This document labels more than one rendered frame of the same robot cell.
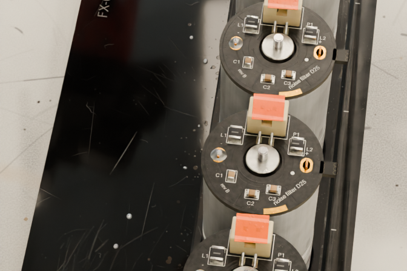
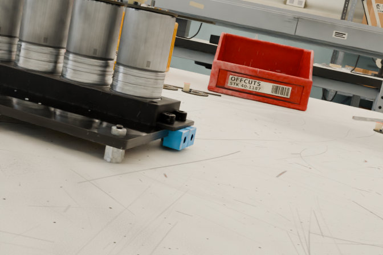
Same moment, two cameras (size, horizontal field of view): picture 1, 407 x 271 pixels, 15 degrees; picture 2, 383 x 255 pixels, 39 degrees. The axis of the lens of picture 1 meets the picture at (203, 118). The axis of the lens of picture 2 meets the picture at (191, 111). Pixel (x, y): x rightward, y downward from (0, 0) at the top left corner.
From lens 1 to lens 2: 0.37 m
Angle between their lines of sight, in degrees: 77
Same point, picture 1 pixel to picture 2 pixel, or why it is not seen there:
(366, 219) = not seen: hidden behind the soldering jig
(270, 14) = not seen: outside the picture
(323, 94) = (70, 7)
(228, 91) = (50, 4)
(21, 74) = not seen: outside the picture
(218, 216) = (106, 18)
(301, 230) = (117, 31)
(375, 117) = not seen: hidden behind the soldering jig
